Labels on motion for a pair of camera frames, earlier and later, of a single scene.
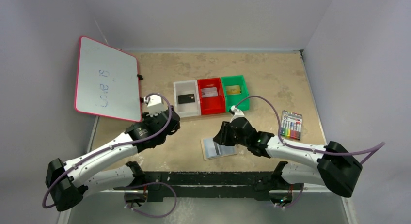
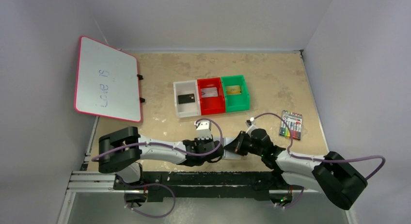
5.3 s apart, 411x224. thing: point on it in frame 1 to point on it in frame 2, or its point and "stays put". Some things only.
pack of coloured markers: x=291 y=125 stays put
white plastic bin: x=188 y=109 stays put
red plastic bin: x=212 y=105 stays put
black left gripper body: x=171 y=120 to x=213 y=148
